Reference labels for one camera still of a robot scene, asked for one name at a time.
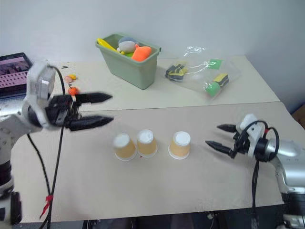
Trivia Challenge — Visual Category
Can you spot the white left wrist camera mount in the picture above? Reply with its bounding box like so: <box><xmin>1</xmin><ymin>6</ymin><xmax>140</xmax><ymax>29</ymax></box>
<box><xmin>22</xmin><ymin>61</ymin><xmax>58</xmax><ymax>131</ymax></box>

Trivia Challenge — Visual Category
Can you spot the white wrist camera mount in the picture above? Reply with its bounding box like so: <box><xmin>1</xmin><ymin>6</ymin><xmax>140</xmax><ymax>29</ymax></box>
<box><xmin>239</xmin><ymin>114</ymin><xmax>266</xmax><ymax>158</ymax></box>
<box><xmin>22</xmin><ymin>61</ymin><xmax>58</xmax><ymax>131</ymax></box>

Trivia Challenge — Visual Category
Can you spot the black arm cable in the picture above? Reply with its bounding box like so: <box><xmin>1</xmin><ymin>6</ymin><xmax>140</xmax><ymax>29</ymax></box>
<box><xmin>237</xmin><ymin>120</ymin><xmax>280</xmax><ymax>217</ymax></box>
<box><xmin>44</xmin><ymin>66</ymin><xmax>67</xmax><ymax>229</ymax></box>
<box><xmin>26</xmin><ymin>133</ymin><xmax>53</xmax><ymax>229</ymax></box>

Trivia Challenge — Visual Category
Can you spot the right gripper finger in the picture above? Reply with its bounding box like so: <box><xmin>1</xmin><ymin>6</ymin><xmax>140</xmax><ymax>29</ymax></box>
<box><xmin>217</xmin><ymin>124</ymin><xmax>237</xmax><ymax>133</ymax></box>
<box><xmin>205</xmin><ymin>140</ymin><xmax>234</xmax><ymax>157</ymax></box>

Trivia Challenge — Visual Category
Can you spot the yellow plastic toy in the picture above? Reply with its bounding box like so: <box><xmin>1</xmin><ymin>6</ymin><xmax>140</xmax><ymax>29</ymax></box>
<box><xmin>96</xmin><ymin>37</ymin><xmax>126</xmax><ymax>55</ymax></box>

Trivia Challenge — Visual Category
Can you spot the yellow black sponge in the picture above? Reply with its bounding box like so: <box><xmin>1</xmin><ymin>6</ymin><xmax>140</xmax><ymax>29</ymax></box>
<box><xmin>213</xmin><ymin>73</ymin><xmax>230</xmax><ymax>88</ymax></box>

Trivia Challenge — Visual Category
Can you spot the black yellow sponge pack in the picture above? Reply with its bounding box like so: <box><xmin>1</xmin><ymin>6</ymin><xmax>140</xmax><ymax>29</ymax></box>
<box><xmin>165</xmin><ymin>63</ymin><xmax>188</xmax><ymax>83</ymax></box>

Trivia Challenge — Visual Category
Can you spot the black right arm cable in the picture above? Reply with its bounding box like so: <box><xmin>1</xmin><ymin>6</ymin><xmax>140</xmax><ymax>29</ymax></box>
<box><xmin>237</xmin><ymin>120</ymin><xmax>280</xmax><ymax>217</ymax></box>

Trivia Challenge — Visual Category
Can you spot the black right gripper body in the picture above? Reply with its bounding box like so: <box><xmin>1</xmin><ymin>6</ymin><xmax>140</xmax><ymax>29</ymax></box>
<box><xmin>229</xmin><ymin>130</ymin><xmax>251</xmax><ymax>159</ymax></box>

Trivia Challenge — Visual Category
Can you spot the small clear plastic bag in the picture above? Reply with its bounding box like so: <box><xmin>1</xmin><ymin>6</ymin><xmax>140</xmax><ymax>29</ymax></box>
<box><xmin>164</xmin><ymin>60</ymin><xmax>192</xmax><ymax>84</ymax></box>

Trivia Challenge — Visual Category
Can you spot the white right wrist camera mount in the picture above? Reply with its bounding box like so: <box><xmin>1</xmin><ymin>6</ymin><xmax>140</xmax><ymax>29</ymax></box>
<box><xmin>239</xmin><ymin>114</ymin><xmax>266</xmax><ymax>158</ymax></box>

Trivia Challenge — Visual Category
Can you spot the grey plush toy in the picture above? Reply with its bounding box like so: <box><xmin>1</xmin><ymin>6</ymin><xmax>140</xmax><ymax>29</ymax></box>
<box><xmin>116</xmin><ymin>36</ymin><xmax>140</xmax><ymax>54</ymax></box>

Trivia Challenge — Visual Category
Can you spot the red cable tie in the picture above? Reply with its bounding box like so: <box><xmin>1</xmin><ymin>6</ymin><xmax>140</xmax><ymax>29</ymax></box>
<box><xmin>39</xmin><ymin>194</ymin><xmax>54</xmax><ymax>219</ymax></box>

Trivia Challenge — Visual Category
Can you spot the green plastic bin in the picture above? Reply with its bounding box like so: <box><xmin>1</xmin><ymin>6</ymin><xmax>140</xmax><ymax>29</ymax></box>
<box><xmin>95</xmin><ymin>32</ymin><xmax>162</xmax><ymax>91</ymax></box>

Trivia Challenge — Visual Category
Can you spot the tan paper cup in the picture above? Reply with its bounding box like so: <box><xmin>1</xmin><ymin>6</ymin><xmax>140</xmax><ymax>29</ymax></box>
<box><xmin>136</xmin><ymin>129</ymin><xmax>158</xmax><ymax>158</ymax></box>
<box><xmin>168</xmin><ymin>131</ymin><xmax>191</xmax><ymax>160</ymax></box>
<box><xmin>113</xmin><ymin>133</ymin><xmax>138</xmax><ymax>161</ymax></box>

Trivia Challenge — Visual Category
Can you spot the orange plush toy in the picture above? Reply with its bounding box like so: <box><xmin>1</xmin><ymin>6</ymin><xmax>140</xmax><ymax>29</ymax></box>
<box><xmin>131</xmin><ymin>44</ymin><xmax>153</xmax><ymax>62</ymax></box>

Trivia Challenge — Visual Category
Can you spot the large clear plastic bag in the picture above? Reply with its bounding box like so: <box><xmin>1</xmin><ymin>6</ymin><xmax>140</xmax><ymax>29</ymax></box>
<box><xmin>183</xmin><ymin>45</ymin><xmax>240</xmax><ymax>104</ymax></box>

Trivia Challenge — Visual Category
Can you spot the black upright block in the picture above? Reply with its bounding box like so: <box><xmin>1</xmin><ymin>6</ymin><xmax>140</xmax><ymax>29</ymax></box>
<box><xmin>10</xmin><ymin>191</ymin><xmax>23</xmax><ymax>226</ymax></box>

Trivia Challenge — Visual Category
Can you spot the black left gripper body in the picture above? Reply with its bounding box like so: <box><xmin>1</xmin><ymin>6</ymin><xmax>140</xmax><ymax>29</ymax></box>
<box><xmin>44</xmin><ymin>94</ymin><xmax>81</xmax><ymax>131</ymax></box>

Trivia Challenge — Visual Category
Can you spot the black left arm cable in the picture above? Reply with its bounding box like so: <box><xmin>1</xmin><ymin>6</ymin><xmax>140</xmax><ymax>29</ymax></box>
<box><xmin>26</xmin><ymin>133</ymin><xmax>53</xmax><ymax>229</ymax></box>
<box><xmin>44</xmin><ymin>66</ymin><xmax>67</xmax><ymax>229</ymax></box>

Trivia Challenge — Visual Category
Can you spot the green paper card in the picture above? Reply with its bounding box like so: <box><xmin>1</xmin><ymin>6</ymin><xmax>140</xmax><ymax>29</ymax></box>
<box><xmin>208</xmin><ymin>58</ymin><xmax>224</xmax><ymax>70</ymax></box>

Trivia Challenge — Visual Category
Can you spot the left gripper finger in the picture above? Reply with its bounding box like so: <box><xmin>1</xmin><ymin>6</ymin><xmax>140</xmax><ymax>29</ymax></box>
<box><xmin>69</xmin><ymin>115</ymin><xmax>115</xmax><ymax>132</ymax></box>
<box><xmin>75</xmin><ymin>92</ymin><xmax>113</xmax><ymax>106</ymax></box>

